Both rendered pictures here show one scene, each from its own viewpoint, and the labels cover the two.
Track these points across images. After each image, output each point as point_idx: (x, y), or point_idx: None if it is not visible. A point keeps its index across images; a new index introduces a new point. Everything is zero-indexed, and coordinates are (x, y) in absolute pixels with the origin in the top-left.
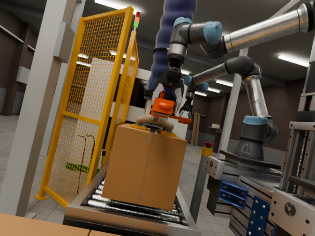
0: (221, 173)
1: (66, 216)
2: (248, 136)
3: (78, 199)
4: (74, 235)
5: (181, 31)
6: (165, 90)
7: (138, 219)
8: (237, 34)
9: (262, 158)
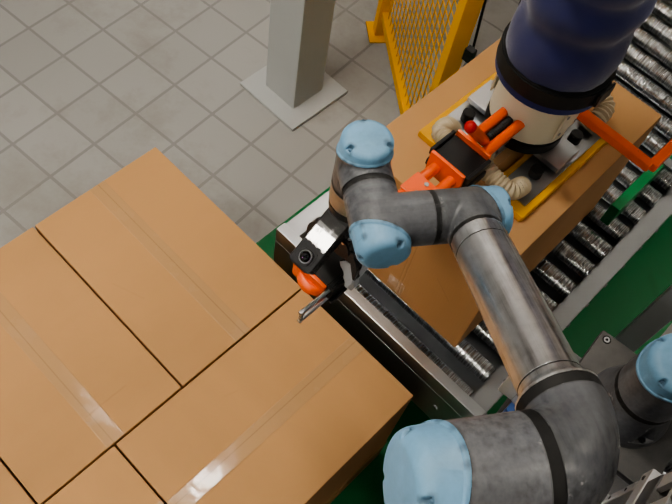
0: (512, 392)
1: (278, 241)
2: (620, 384)
3: (313, 211)
4: (269, 288)
5: (338, 178)
6: (537, 77)
7: (378, 323)
8: (463, 265)
9: (626, 445)
